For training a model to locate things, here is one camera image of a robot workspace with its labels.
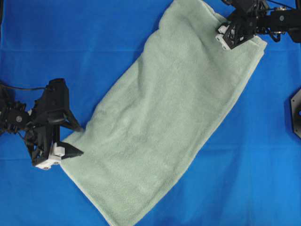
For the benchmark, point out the blue table cloth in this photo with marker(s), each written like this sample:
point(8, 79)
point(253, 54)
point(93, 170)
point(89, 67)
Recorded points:
point(248, 173)

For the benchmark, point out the light green bath towel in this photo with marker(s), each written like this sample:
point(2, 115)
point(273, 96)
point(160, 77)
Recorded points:
point(148, 128)

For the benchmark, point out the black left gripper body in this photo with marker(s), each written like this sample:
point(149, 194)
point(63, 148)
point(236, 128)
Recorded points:
point(42, 138)

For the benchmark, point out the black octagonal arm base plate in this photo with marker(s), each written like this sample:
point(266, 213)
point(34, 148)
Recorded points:
point(295, 103)

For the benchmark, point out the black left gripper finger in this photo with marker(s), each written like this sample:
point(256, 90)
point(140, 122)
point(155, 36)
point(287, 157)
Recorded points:
point(70, 122)
point(70, 151)

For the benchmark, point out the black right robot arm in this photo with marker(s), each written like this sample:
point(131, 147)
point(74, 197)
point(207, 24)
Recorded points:
point(281, 20)

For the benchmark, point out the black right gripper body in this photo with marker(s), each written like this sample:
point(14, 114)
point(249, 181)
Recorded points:
point(241, 25)

